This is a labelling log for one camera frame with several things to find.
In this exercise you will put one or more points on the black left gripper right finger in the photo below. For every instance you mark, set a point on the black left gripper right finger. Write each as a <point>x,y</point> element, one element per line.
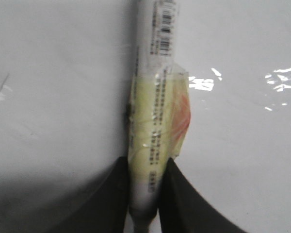
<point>183,210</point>

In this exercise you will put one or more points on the white taped whiteboard marker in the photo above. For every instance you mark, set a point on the white taped whiteboard marker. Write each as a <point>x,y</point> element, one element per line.
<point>159,107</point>

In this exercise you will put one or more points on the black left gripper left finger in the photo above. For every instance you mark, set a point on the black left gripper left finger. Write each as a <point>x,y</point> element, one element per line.
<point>105,211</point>

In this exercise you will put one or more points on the white glossy whiteboard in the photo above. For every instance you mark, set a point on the white glossy whiteboard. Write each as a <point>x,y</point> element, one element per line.
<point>65,75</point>

